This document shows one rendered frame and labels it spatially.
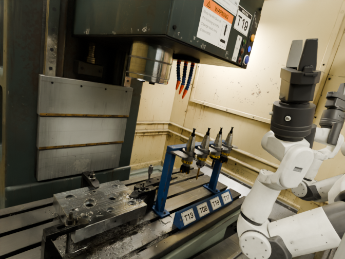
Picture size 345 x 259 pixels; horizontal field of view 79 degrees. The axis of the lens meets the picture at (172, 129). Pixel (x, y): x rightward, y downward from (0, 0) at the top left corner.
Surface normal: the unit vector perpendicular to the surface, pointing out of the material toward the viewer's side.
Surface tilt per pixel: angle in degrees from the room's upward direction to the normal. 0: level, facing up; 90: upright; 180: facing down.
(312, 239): 90
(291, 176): 95
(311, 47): 100
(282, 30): 90
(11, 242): 0
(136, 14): 90
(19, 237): 0
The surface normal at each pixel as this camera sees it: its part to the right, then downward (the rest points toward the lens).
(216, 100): -0.70, 0.03
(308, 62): -0.22, 0.36
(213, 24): 0.69, 0.30
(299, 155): 0.18, 0.34
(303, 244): -0.43, 0.13
